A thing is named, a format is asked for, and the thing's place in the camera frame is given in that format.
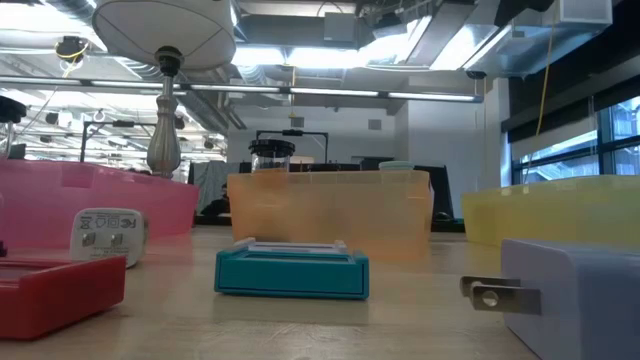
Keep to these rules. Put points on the orange plastic bin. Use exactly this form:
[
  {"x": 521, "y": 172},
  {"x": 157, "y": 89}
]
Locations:
[{"x": 340, "y": 215}]

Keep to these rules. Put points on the black hourglass orange sand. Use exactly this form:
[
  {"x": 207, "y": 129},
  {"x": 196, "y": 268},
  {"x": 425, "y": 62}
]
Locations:
[{"x": 271, "y": 147}]

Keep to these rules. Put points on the mint green hourglass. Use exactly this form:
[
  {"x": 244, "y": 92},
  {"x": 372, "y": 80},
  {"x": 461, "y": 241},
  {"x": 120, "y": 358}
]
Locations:
[{"x": 396, "y": 165}]

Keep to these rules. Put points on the teal digital clock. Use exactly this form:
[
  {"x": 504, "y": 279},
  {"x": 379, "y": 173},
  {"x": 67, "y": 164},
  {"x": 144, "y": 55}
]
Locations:
[{"x": 292, "y": 275}]

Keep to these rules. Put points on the green white wall charger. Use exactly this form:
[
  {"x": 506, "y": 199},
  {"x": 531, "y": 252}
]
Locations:
[{"x": 107, "y": 235}]

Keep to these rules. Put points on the lavender wall charger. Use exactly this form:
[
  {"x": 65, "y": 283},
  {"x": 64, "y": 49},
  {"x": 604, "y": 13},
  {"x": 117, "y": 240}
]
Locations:
[{"x": 575, "y": 300}]

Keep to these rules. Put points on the red digital clock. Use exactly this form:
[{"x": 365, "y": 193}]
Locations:
[{"x": 55, "y": 300}]

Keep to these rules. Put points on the long ceiling light bar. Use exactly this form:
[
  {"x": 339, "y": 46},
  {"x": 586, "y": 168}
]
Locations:
[{"x": 335, "y": 92}]

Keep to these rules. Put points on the person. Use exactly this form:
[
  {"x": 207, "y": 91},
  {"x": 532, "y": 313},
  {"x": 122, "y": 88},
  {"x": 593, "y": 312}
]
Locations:
[{"x": 220, "y": 205}]

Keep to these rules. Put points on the dark background desk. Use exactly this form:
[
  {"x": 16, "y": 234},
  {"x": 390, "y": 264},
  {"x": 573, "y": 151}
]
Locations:
[{"x": 215, "y": 220}]

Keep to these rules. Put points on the grey fabric cover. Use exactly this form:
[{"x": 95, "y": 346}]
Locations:
[{"x": 205, "y": 182}]

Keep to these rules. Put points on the black computer mouse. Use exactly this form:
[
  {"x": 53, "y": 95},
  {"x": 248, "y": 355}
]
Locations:
[{"x": 443, "y": 216}]

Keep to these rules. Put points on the grey ceiling box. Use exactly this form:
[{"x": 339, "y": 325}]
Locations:
[{"x": 340, "y": 27}]

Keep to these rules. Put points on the white shade table lamp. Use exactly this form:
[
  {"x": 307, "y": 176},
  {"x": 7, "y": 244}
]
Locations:
[{"x": 165, "y": 30}]

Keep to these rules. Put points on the yellow plastic bin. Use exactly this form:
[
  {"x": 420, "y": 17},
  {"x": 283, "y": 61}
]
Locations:
[{"x": 550, "y": 210}]

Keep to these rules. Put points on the pink plastic bin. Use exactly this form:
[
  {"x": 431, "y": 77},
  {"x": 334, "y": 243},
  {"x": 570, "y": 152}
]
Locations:
[{"x": 45, "y": 200}]

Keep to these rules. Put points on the window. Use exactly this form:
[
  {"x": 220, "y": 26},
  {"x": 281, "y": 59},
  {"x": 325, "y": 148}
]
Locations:
[{"x": 625, "y": 120}]

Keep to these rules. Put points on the thin black gantry frame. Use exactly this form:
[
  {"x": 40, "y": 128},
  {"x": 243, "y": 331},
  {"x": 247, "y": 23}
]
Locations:
[{"x": 117, "y": 123}]

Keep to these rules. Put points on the black ceiling camera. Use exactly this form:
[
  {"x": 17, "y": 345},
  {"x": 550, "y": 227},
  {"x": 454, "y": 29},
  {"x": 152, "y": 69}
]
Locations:
[{"x": 70, "y": 47}]

